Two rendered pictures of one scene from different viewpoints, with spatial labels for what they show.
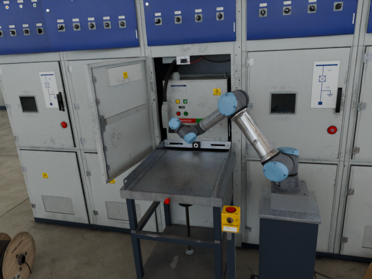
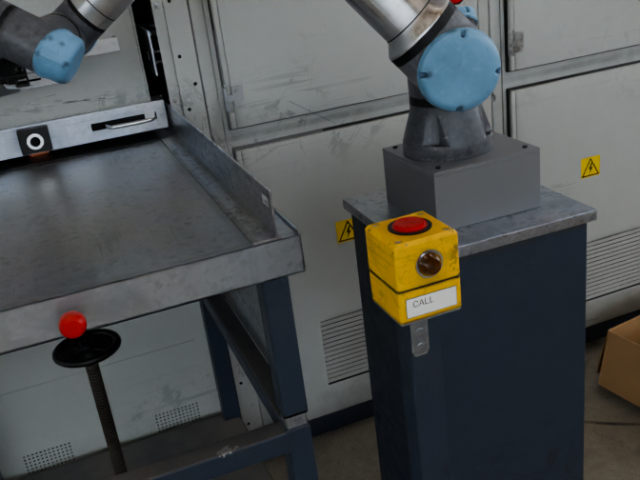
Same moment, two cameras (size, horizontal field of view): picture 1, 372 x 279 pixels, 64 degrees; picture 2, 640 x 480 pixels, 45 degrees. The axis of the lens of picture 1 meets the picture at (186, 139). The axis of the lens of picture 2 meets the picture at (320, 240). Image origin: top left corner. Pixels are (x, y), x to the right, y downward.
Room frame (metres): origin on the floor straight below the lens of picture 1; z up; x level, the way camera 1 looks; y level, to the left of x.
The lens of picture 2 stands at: (0.62, 0.35, 1.23)
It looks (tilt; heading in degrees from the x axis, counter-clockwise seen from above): 22 degrees down; 325
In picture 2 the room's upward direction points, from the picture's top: 7 degrees counter-clockwise
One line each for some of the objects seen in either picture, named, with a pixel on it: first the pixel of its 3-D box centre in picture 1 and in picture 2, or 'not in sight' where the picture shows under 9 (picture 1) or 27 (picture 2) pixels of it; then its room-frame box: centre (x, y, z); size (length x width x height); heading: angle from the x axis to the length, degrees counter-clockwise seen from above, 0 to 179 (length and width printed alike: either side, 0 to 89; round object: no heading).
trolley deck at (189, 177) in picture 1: (184, 172); (54, 230); (1.83, 0.02, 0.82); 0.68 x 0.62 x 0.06; 164
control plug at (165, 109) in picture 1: (166, 115); not in sight; (2.19, 0.14, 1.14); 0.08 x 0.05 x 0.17; 164
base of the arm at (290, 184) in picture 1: (286, 177); (446, 119); (1.51, -0.56, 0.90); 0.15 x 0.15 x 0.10
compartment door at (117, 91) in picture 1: (125, 115); not in sight; (1.99, 0.41, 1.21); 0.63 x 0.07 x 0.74; 153
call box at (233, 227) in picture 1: (231, 218); (412, 266); (1.22, -0.19, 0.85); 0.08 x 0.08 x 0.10; 74
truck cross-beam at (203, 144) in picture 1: (197, 143); (34, 136); (2.21, -0.09, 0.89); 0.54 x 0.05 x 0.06; 74
